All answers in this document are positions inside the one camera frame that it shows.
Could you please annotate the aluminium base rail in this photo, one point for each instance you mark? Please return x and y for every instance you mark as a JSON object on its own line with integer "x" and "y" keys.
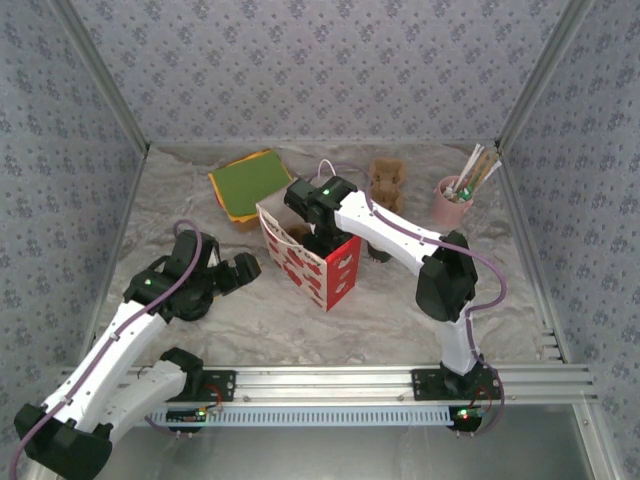
{"x": 320, "y": 385}

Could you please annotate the grey metal panel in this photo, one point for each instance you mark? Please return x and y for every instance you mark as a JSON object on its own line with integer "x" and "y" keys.
{"x": 320, "y": 455}

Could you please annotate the black paper coffee cup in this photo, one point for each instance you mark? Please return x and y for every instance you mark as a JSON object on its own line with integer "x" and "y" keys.
{"x": 380, "y": 255}

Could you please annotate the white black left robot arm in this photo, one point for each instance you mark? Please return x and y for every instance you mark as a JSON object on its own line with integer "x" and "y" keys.
{"x": 115, "y": 350}

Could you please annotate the aluminium frame post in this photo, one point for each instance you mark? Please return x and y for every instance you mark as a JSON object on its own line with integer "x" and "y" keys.
{"x": 545, "y": 75}
{"x": 100, "y": 75}

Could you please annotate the red white paper bag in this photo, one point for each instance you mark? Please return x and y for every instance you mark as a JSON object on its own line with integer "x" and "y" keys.
{"x": 300, "y": 270}

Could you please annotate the black plastic cup lid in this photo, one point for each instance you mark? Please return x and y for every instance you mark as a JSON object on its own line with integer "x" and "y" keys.
{"x": 192, "y": 317}

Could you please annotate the white sugar packets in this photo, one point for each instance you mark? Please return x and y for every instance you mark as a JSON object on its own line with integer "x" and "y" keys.
{"x": 450, "y": 190}

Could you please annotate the left controller board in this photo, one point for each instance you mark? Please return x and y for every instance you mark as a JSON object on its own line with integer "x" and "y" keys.
{"x": 185, "y": 415}

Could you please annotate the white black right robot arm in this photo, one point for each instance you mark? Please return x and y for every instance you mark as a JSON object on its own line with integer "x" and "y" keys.
{"x": 390, "y": 225}

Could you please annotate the controller board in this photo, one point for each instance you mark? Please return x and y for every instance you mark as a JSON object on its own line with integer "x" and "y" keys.
{"x": 185, "y": 415}
{"x": 467, "y": 414}

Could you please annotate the right controller board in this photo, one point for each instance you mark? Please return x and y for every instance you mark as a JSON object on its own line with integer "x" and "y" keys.
{"x": 467, "y": 414}

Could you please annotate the white wrapped straw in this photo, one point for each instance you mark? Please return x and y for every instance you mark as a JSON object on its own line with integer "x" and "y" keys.
{"x": 472, "y": 159}
{"x": 490, "y": 172}

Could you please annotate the green packet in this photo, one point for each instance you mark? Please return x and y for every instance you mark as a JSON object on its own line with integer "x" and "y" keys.
{"x": 467, "y": 192}

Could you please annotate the pink holder cup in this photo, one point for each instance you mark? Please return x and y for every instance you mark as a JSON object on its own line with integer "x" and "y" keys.
{"x": 450, "y": 210}

